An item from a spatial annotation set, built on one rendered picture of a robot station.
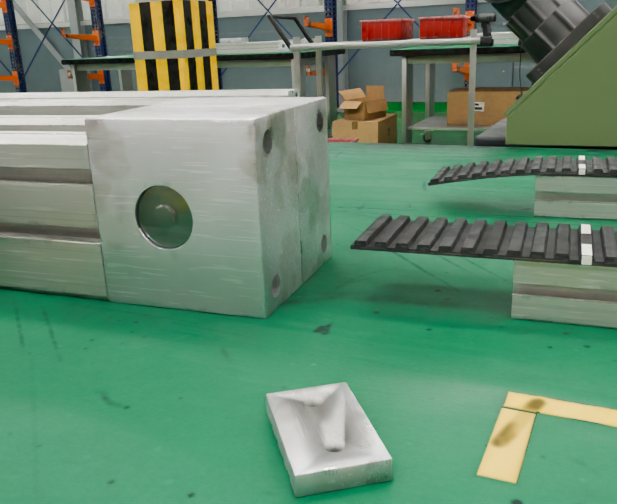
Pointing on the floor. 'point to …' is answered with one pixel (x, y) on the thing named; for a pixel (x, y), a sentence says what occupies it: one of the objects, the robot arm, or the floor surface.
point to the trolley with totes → (397, 30)
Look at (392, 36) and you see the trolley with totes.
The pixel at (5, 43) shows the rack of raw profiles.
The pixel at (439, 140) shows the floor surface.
